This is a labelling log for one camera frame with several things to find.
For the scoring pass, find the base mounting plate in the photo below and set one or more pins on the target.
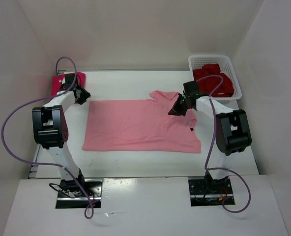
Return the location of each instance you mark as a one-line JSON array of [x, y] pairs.
[[201, 196], [69, 199]]

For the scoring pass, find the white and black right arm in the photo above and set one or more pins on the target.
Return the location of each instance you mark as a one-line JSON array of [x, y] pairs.
[[231, 133]]

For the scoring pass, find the magenta t-shirt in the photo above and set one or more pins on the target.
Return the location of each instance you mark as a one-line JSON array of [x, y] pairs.
[[57, 81]]

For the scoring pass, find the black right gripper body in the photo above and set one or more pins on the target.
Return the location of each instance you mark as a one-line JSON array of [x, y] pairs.
[[181, 105]]

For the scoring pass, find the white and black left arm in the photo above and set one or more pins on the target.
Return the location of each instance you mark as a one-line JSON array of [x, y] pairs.
[[51, 132]]

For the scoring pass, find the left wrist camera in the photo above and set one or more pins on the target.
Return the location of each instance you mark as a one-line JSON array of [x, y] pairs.
[[70, 82]]

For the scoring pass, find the dark red t-shirt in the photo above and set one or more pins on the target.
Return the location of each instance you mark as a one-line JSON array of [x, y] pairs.
[[209, 77]]

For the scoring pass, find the white plastic basket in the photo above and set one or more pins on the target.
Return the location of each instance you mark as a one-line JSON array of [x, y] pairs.
[[197, 61]]

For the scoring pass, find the light pink t-shirt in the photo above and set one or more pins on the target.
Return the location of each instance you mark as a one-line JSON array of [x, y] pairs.
[[140, 125]]

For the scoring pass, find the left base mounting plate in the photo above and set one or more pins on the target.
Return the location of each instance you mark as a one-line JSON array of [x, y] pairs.
[[69, 199]]

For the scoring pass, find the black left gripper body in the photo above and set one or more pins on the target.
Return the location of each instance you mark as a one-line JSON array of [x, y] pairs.
[[83, 95]]

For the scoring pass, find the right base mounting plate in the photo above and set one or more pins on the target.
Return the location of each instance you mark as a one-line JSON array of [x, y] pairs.
[[201, 196]]

